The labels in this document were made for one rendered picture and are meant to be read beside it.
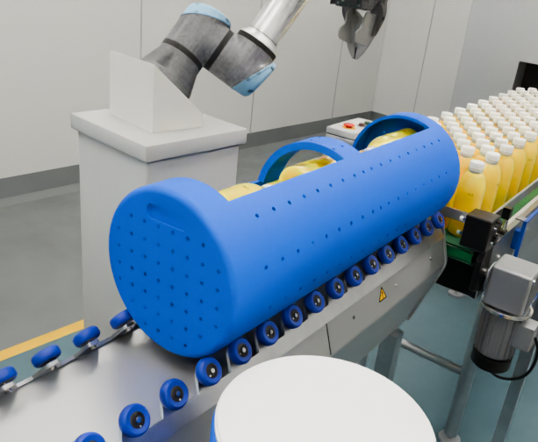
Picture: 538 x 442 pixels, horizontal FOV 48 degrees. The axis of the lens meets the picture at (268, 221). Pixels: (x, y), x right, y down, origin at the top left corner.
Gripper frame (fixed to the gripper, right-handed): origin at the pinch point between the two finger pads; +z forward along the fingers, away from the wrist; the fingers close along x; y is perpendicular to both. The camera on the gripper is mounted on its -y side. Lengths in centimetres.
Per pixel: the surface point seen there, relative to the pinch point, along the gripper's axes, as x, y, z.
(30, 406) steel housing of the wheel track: -6, 71, 48
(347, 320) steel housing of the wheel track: 13, 10, 52
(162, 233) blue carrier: -1, 51, 24
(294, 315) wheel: 11, 28, 44
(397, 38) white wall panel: -219, -476, 47
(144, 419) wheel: 11, 65, 44
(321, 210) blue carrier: 11.8, 25.6, 23.3
